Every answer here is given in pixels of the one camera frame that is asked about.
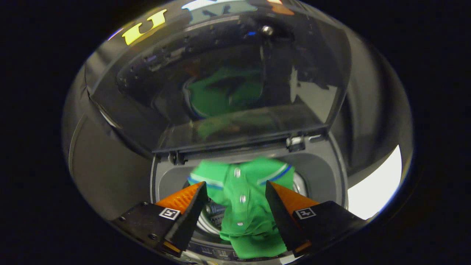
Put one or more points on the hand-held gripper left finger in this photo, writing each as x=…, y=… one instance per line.
x=191, y=217

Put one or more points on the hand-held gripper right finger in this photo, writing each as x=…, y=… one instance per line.
x=281, y=217

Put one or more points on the green polo shirt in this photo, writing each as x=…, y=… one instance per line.
x=243, y=213

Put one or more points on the grey washing machine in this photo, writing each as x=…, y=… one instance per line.
x=323, y=173

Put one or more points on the dark washing machine lid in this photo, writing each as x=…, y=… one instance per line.
x=154, y=92

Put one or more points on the white paper sheet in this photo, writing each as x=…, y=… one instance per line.
x=375, y=187

